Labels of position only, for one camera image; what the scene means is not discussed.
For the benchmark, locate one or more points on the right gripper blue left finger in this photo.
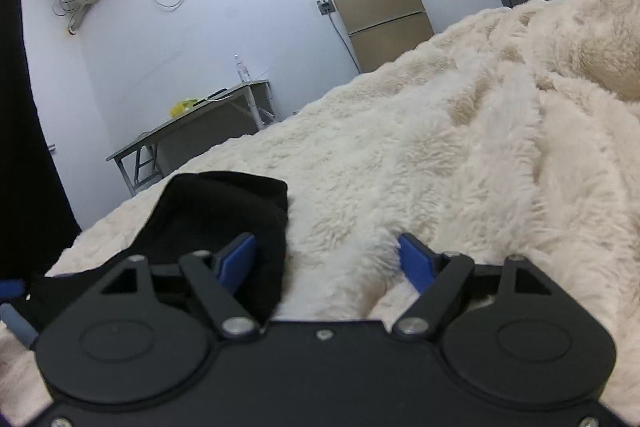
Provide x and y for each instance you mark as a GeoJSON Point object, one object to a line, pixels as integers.
{"type": "Point", "coordinates": [214, 278]}

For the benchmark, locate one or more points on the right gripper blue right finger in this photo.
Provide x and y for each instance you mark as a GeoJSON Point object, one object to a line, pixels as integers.
{"type": "Point", "coordinates": [443, 283]}

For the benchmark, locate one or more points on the blue and black garment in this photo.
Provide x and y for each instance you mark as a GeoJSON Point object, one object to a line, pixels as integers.
{"type": "Point", "coordinates": [195, 212]}

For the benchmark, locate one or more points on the grey folding table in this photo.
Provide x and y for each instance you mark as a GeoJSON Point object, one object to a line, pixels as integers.
{"type": "Point", "coordinates": [227, 114]}

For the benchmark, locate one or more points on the cream fluffy blanket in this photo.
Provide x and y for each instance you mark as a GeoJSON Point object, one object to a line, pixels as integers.
{"type": "Point", "coordinates": [512, 138]}

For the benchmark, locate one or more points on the yellow object on table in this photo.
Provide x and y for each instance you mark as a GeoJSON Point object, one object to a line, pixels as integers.
{"type": "Point", "coordinates": [182, 107]}

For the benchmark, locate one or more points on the clear plastic bottle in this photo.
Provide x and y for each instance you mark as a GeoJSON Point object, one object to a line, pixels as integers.
{"type": "Point", "coordinates": [241, 69]}

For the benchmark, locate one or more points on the gold refrigerator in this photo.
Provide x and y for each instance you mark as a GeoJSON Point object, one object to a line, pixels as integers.
{"type": "Point", "coordinates": [381, 30]}

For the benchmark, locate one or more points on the wall socket with plug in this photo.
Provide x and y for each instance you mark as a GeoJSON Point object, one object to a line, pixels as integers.
{"type": "Point", "coordinates": [325, 7]}

